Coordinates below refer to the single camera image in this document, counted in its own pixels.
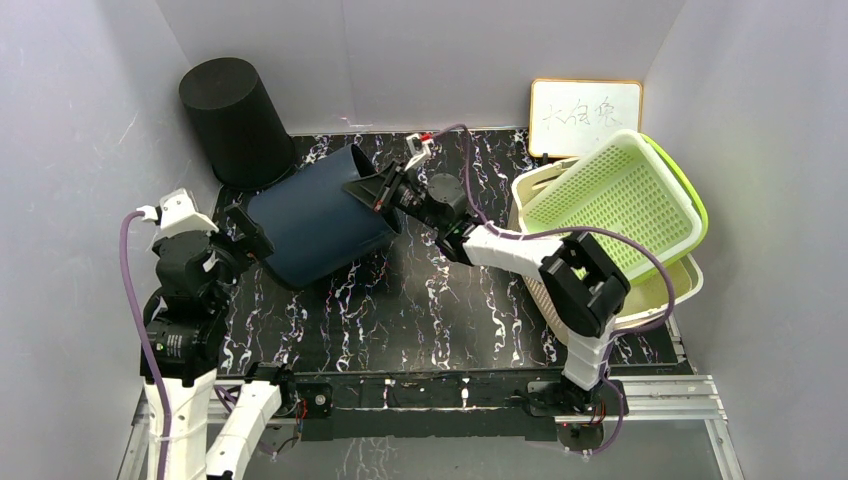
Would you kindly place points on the beige perforated plastic basket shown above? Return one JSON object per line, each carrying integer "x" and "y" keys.
{"x": 646, "y": 302}

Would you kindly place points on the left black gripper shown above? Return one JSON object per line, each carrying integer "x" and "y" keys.
{"x": 252, "y": 239}

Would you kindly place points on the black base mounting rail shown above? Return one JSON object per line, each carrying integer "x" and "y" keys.
{"x": 532, "y": 403}

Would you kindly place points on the dark blue cylindrical bin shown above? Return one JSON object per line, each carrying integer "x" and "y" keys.
{"x": 315, "y": 226}

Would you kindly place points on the aluminium frame rail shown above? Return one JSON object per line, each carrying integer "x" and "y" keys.
{"x": 363, "y": 334}

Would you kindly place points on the green perforated plastic basket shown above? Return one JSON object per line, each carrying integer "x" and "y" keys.
{"x": 628, "y": 185}

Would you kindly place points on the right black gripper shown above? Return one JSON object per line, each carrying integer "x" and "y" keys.
{"x": 377, "y": 192}

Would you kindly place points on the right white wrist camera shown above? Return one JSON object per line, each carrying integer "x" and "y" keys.
{"x": 420, "y": 147}

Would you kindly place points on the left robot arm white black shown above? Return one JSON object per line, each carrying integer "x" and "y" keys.
{"x": 182, "y": 330}

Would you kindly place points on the large black plastic bucket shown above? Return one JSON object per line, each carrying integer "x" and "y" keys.
{"x": 236, "y": 124}

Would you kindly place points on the small whiteboard with writing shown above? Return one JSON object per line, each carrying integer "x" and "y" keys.
{"x": 568, "y": 118}

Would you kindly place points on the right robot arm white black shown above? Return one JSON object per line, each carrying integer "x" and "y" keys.
{"x": 586, "y": 289}

